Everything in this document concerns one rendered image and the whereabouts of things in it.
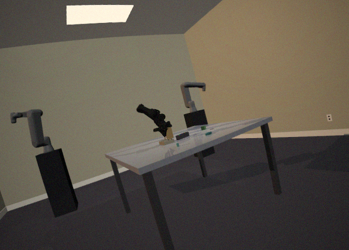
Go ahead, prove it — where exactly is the tan rectangular tray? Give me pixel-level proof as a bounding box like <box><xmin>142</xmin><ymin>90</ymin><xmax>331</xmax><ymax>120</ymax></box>
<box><xmin>159</xmin><ymin>139</ymin><xmax>174</xmax><ymax>145</ymax></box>

